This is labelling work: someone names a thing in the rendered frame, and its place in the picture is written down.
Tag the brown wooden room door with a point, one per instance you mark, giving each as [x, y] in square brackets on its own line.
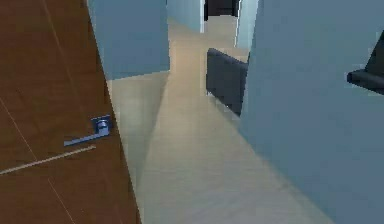
[46, 83]

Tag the dark grey sofa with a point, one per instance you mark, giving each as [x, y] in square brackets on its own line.
[225, 80]

